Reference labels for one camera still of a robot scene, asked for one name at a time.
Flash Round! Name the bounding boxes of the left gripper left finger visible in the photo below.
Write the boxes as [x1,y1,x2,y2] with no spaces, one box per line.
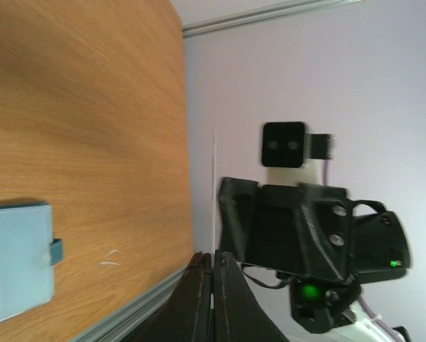
[133,252,212,341]

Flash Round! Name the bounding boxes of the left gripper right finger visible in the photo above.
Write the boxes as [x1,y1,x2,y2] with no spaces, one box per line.
[213,250,287,342]

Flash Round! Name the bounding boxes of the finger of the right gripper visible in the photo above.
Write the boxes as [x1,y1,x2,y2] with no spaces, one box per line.
[217,177,264,264]

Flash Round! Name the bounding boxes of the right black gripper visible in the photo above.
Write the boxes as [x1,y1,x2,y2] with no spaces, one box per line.
[243,183,412,284]

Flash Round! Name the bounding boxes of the white card red marks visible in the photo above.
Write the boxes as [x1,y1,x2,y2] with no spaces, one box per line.
[211,126,217,253]

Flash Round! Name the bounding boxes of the teal card holder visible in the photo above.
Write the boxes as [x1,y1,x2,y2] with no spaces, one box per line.
[0,202,63,323]

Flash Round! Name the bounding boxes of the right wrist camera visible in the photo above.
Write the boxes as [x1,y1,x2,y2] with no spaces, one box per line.
[261,121,335,186]

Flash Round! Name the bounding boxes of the aluminium front rail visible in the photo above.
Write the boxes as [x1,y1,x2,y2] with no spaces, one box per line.
[71,267,185,341]

